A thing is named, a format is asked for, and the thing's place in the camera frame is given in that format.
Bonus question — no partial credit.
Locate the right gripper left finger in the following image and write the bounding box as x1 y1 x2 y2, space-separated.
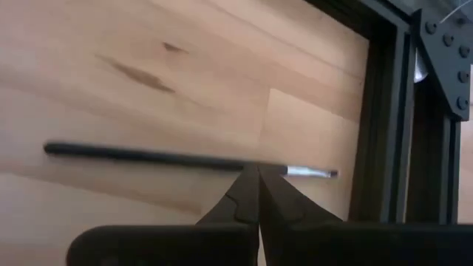
66 163 261 266

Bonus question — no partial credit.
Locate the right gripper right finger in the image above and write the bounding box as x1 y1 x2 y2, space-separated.
258 166 473 266

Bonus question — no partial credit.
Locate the thin black makeup brush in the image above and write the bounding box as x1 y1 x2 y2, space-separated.
43 142 339 180

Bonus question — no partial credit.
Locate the black aluminium table frame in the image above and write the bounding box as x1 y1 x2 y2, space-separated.
302 0 473 225

